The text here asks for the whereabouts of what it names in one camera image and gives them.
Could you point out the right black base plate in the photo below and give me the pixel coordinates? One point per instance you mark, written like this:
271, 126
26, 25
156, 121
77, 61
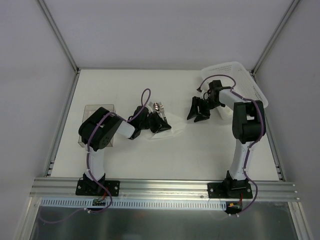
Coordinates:
223, 190

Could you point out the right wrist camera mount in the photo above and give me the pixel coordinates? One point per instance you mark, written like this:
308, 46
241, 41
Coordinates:
203, 92

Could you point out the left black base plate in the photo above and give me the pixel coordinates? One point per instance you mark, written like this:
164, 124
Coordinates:
87, 187

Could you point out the black handled steel spoon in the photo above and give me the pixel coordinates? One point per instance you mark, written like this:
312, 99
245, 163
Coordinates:
157, 108

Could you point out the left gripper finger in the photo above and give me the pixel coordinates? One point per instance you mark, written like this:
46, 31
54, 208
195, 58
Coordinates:
155, 127
165, 126

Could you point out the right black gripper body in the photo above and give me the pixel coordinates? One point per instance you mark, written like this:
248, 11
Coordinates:
203, 105

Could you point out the white paper napkin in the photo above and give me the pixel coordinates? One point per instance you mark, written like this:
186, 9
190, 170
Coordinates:
177, 124

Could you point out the aluminium mounting rail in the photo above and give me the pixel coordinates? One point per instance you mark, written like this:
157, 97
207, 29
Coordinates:
153, 189

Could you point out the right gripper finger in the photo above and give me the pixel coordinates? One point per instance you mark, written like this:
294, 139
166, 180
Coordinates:
196, 103
201, 116

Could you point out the white slotted cable duct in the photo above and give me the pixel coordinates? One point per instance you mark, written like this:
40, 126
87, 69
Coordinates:
152, 204

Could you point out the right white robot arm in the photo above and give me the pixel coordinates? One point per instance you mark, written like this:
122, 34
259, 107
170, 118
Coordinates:
248, 128

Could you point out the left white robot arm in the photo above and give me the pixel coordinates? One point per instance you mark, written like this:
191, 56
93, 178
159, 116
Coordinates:
97, 131

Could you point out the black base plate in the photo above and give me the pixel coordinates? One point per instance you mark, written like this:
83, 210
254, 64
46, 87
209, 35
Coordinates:
87, 187
223, 190

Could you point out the black handled steel fork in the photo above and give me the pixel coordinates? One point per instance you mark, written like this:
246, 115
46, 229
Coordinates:
162, 111

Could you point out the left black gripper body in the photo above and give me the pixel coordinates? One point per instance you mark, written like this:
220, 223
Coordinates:
153, 122

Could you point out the white perforated plastic basket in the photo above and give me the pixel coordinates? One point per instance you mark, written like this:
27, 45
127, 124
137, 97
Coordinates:
234, 74

